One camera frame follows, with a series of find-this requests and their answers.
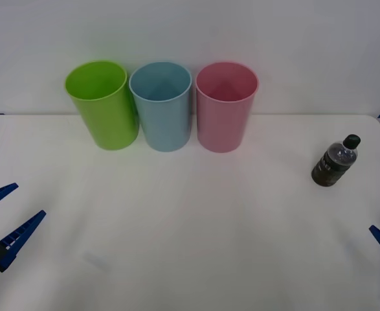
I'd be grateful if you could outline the dark bottle with black cap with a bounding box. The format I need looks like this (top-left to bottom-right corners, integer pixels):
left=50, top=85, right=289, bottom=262
left=311, top=133, right=362, bottom=188

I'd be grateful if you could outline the pink plastic bin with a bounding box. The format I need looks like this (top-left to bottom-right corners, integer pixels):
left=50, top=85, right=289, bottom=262
left=195, top=61, right=260, bottom=154

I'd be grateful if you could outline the yellow-green plastic bin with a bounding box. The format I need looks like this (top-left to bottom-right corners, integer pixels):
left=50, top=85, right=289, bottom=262
left=63, top=60, right=139, bottom=152

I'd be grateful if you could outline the pale blue plastic bin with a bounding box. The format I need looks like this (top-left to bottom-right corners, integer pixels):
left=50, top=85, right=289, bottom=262
left=128, top=61, right=192, bottom=152

